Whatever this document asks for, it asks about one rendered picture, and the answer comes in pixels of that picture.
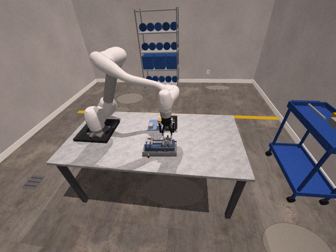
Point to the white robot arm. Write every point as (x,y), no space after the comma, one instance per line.
(110,62)

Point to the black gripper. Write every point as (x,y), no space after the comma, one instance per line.
(166,122)

